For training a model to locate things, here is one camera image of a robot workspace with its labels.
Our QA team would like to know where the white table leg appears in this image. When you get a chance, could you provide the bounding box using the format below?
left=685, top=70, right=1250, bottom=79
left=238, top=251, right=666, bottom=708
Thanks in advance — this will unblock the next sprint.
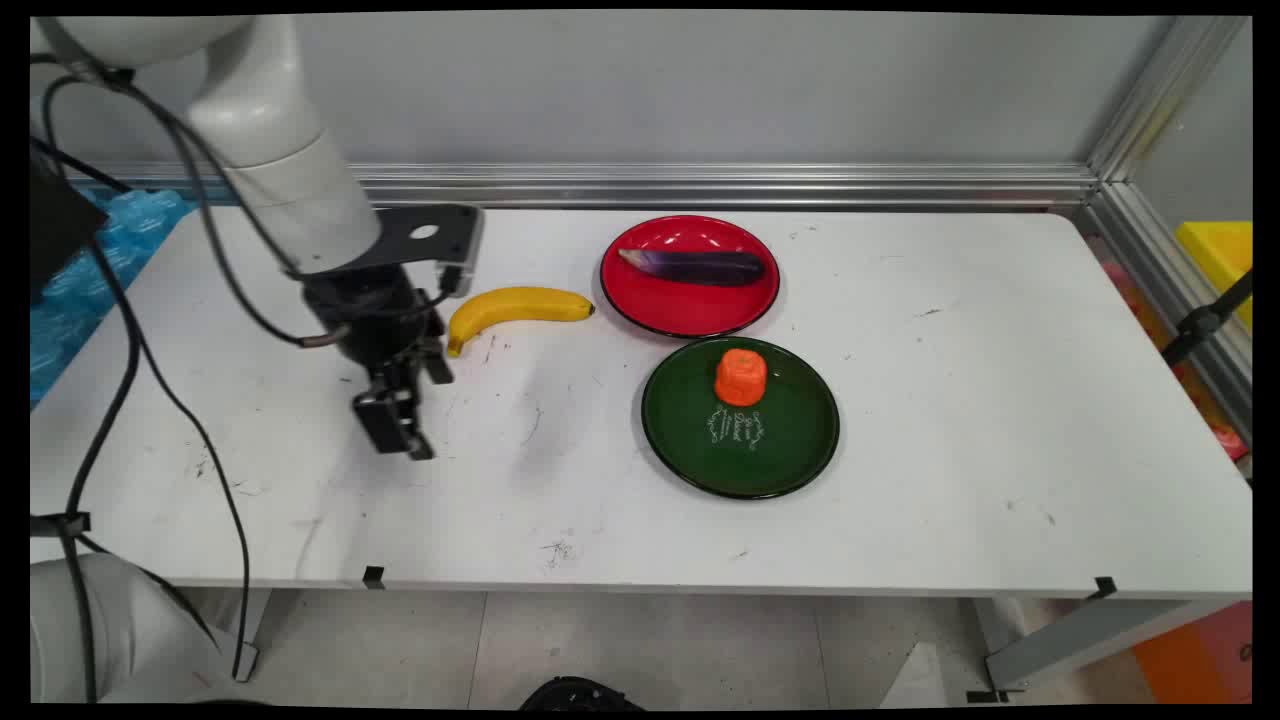
left=190, top=588, right=273, bottom=683

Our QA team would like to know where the black box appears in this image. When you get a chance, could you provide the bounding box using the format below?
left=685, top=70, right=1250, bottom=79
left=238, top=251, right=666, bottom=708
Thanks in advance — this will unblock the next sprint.
left=30, top=158, right=109, bottom=301

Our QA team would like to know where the dark green plate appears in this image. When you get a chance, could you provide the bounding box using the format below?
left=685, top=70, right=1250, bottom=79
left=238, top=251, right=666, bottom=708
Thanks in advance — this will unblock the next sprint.
left=640, top=337, right=841, bottom=501

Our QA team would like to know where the orange toy fruit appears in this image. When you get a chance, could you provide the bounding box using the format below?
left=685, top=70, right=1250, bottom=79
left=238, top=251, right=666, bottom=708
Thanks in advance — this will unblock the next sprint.
left=714, top=348, right=770, bottom=408

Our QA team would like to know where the aluminium frame post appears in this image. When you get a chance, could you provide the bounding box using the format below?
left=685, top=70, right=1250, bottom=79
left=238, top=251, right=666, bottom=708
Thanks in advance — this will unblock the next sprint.
left=1085, top=15, right=1251, bottom=183

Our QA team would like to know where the purple toy eggplant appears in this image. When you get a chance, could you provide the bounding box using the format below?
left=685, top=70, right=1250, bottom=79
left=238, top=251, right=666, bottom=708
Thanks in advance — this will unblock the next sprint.
left=617, top=248, right=768, bottom=289

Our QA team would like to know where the yellow banana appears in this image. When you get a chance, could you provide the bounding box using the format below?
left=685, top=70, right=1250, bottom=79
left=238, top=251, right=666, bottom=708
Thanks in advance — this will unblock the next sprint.
left=446, top=286, right=597, bottom=359

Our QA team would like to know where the red bag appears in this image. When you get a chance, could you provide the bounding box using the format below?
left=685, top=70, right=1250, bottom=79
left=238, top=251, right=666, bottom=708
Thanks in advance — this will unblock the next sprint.
left=1098, top=258, right=1251, bottom=463

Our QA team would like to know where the orange box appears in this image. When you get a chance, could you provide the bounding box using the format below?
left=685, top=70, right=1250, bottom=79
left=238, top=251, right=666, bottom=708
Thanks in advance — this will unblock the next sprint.
left=1130, top=600, right=1253, bottom=705

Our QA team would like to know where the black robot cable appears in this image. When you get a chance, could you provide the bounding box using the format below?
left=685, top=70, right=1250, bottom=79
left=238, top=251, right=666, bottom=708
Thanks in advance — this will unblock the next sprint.
left=30, top=135, right=253, bottom=701
left=38, top=68, right=353, bottom=351

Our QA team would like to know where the aluminium frame rail long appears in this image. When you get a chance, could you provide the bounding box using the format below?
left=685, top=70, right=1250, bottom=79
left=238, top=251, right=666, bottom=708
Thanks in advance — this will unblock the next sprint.
left=60, top=162, right=1101, bottom=211

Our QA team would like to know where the red plate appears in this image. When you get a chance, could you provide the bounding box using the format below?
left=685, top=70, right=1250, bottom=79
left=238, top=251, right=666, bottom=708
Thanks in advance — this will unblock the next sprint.
left=599, top=214, right=782, bottom=339

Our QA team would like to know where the aluminium frame rail short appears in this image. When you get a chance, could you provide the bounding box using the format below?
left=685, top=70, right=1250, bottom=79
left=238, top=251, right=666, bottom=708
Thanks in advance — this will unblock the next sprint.
left=1078, top=180, right=1253, bottom=446

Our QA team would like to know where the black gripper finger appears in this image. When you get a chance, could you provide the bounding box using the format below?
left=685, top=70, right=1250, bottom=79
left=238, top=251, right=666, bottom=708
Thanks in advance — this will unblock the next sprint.
left=352, top=364, right=437, bottom=462
left=414, top=339, right=455, bottom=387

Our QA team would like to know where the black wrist camera mount plate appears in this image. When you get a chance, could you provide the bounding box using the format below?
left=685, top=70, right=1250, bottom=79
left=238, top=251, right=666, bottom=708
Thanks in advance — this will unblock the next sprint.
left=340, top=204, right=487, bottom=299

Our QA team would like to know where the yellow box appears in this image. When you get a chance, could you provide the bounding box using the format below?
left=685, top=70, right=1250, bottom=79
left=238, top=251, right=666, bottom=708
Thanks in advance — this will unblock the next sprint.
left=1174, top=220, right=1253, bottom=331

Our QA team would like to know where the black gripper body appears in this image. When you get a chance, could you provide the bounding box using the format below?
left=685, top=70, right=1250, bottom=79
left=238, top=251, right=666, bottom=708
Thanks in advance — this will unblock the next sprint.
left=303, top=264, right=448, bottom=377

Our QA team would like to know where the blue bubble wrap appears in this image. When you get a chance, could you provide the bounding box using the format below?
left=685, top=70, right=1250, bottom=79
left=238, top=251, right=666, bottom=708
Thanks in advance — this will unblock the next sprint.
left=30, top=187, right=197, bottom=409

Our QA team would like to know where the grey table leg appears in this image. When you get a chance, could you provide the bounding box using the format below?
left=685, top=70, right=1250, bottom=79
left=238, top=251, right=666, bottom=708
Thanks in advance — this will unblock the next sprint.
left=984, top=598, right=1239, bottom=693

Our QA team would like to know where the black round floor object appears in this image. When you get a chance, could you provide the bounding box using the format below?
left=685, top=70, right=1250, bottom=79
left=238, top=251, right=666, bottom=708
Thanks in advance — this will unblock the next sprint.
left=519, top=676, right=643, bottom=711

